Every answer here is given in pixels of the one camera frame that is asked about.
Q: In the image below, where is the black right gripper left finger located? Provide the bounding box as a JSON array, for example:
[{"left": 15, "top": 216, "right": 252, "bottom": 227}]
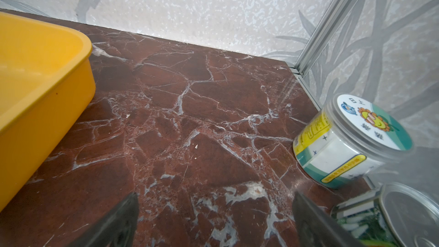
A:
[{"left": 68, "top": 192, "right": 139, "bottom": 247}]

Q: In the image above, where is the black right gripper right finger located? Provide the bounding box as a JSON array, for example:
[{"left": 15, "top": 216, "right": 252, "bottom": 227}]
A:
[{"left": 292, "top": 191, "right": 363, "bottom": 247}]

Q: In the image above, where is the yellow plastic storage box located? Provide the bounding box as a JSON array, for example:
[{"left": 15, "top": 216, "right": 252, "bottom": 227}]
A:
[{"left": 1, "top": 13, "right": 96, "bottom": 207}]

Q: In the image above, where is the metal pull-tab can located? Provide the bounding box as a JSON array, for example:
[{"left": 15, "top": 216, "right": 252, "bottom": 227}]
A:
[{"left": 330, "top": 182, "right": 439, "bottom": 247}]

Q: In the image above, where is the aluminium frame profile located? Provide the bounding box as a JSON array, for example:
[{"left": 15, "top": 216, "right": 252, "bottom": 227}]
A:
[{"left": 290, "top": 0, "right": 358, "bottom": 110}]

